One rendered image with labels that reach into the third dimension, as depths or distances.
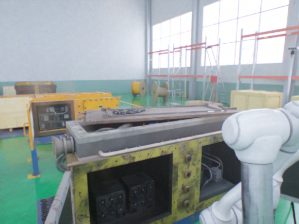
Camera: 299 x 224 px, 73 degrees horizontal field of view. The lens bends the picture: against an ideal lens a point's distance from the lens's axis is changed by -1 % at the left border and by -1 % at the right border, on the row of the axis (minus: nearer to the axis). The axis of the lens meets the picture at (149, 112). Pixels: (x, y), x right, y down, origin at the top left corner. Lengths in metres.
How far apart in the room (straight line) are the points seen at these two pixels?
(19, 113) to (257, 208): 6.63
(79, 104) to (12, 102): 3.41
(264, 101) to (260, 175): 5.64
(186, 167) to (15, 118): 6.06
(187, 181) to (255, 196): 0.77
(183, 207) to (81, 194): 0.76
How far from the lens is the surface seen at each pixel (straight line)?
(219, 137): 1.60
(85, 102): 3.81
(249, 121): 0.72
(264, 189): 0.80
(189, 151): 1.42
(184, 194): 1.55
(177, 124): 1.39
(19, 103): 6.94
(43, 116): 3.93
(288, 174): 2.02
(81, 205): 1.21
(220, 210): 1.09
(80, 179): 1.14
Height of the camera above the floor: 1.67
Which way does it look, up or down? 11 degrees down
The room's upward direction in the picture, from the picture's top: straight up
